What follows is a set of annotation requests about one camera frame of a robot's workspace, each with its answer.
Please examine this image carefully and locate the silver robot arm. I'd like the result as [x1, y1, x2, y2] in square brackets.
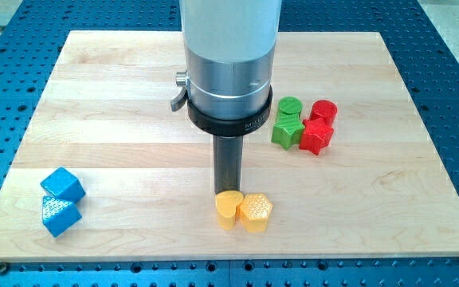
[179, 0, 282, 120]

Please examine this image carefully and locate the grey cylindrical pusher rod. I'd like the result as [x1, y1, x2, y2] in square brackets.
[213, 136, 243, 194]

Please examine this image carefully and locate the yellow heart block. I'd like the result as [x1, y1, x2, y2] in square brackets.
[215, 191, 244, 230]

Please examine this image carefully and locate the green star block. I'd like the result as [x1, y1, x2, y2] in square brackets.
[271, 112, 305, 150]

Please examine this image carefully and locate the yellow hexagon block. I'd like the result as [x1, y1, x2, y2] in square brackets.
[238, 193, 273, 233]

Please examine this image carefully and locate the green cylinder block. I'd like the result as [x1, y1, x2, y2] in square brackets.
[276, 96, 303, 122]

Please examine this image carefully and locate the red star block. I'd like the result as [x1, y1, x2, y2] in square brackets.
[299, 118, 334, 155]

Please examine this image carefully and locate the red cylinder block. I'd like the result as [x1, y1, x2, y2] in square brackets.
[309, 100, 338, 126]

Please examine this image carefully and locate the wooden board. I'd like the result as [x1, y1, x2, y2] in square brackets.
[0, 31, 459, 262]

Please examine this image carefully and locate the blue cube block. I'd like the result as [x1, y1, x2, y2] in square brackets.
[41, 167, 85, 203]

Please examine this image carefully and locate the blue triangle block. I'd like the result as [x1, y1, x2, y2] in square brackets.
[41, 195, 82, 238]

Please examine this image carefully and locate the blue perforated table plate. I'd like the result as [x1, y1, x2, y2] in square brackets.
[0, 0, 459, 286]

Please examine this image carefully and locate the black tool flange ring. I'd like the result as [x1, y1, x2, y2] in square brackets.
[186, 85, 274, 138]

